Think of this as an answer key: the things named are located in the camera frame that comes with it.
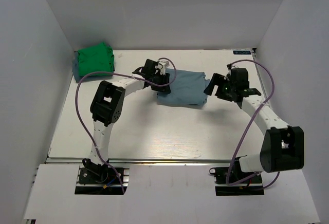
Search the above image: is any folded blue-grey t-shirt underneath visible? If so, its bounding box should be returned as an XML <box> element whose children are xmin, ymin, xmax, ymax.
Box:
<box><xmin>72</xmin><ymin>51</ymin><xmax>89</xmax><ymax>83</ymax></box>

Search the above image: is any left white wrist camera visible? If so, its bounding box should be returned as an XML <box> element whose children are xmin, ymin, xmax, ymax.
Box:
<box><xmin>155</xmin><ymin>60</ymin><xmax>170</xmax><ymax>75</ymax></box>

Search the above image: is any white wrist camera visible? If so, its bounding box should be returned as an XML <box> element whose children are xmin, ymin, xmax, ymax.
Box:
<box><xmin>226</xmin><ymin>64</ymin><xmax>235</xmax><ymax>80</ymax></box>
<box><xmin>155</xmin><ymin>60</ymin><xmax>170</xmax><ymax>75</ymax></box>

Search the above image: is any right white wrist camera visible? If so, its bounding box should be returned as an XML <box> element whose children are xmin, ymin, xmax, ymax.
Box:
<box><xmin>226</xmin><ymin>64</ymin><xmax>235</xmax><ymax>80</ymax></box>

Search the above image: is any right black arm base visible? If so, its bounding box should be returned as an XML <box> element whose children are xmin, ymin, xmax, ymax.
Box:
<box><xmin>208</xmin><ymin>166</ymin><xmax>265</xmax><ymax>197</ymax></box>

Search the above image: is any blue-grey t-shirt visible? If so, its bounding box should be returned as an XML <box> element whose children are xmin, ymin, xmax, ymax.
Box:
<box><xmin>157</xmin><ymin>70</ymin><xmax>210</xmax><ymax>107</ymax></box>

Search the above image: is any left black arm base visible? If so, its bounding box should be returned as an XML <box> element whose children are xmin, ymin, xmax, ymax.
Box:
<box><xmin>75</xmin><ymin>159</ymin><xmax>129</xmax><ymax>195</ymax></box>

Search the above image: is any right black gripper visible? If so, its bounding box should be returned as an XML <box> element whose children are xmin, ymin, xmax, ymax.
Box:
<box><xmin>204</xmin><ymin>73</ymin><xmax>236</xmax><ymax>101</ymax></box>

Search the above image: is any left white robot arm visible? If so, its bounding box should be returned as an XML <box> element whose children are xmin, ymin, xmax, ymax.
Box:
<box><xmin>88</xmin><ymin>58</ymin><xmax>171</xmax><ymax>182</ymax></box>

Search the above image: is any blue label sticker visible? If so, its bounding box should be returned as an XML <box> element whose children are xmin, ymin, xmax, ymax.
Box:
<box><xmin>233</xmin><ymin>50</ymin><xmax>251</xmax><ymax>55</ymax></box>

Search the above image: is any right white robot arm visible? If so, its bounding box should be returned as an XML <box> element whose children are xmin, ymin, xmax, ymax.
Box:
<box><xmin>204</xmin><ymin>68</ymin><xmax>305</xmax><ymax>182</ymax></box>

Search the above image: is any folded green t-shirt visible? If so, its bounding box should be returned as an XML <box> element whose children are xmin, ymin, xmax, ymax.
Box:
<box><xmin>77</xmin><ymin>42</ymin><xmax>115</xmax><ymax>77</ymax></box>

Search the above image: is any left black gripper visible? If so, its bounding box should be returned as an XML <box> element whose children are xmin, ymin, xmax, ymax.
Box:
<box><xmin>151</xmin><ymin>71</ymin><xmax>171</xmax><ymax>94</ymax></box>

